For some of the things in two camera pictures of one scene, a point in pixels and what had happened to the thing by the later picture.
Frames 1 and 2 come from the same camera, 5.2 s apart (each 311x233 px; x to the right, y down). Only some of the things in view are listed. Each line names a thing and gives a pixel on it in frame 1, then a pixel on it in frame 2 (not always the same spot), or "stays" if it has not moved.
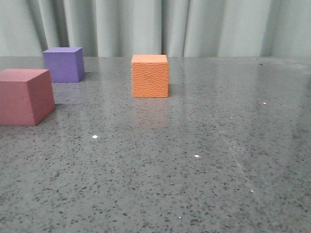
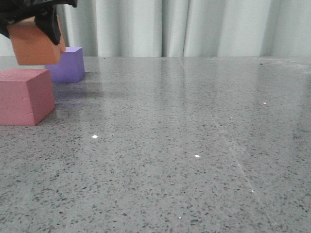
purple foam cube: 66,64 stays
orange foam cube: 150,75 to 32,46
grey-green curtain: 177,28 stays
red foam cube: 26,96 stays
